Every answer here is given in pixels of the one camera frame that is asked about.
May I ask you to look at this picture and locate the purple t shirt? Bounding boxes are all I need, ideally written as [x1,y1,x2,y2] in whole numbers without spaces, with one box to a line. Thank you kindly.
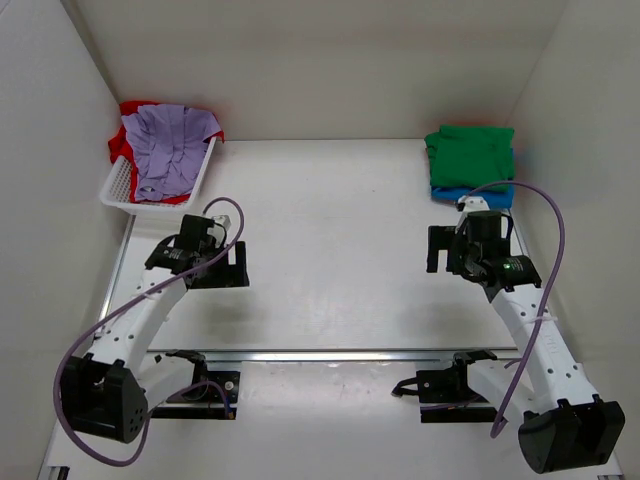
[121,103,223,203]

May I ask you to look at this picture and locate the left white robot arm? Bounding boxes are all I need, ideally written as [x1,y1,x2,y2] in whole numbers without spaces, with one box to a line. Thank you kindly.
[57,215,249,444]

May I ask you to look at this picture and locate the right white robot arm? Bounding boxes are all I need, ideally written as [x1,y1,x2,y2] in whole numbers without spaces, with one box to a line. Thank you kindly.
[426,210,625,474]

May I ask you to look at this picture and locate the blue folded t shirt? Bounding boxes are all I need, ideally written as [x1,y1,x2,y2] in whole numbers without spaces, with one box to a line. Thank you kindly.
[430,146,516,210]

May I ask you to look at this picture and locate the green folded t shirt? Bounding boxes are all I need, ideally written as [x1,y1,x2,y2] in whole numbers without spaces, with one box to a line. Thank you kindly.
[424,125,515,189]

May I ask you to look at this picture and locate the white plastic basket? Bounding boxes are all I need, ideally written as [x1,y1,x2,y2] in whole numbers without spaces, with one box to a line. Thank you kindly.
[99,137,218,218]

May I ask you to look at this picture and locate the red t shirt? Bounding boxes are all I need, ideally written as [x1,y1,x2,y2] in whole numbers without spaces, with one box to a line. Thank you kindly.
[108,100,227,205]

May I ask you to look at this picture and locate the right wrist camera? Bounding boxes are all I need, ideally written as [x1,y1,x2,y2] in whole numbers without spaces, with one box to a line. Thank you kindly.
[456,196,490,212]

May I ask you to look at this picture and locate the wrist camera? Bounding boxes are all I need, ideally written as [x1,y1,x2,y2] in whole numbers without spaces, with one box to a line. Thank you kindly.
[456,196,490,212]
[210,215,231,235]

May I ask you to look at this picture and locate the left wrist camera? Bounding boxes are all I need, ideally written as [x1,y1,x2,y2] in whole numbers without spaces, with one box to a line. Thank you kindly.
[210,215,231,235]

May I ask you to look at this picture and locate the aluminium rail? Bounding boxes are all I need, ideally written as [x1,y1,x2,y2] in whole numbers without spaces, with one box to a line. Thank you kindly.
[148,349,521,363]

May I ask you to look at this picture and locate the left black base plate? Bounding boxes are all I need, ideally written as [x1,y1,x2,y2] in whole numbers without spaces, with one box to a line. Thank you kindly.
[151,364,241,420]

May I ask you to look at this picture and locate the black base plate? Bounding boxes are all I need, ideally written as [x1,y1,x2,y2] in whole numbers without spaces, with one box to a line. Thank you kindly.
[151,364,241,420]
[391,349,498,424]

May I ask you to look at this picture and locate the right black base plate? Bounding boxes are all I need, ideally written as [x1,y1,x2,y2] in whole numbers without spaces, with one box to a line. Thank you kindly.
[391,349,498,424]

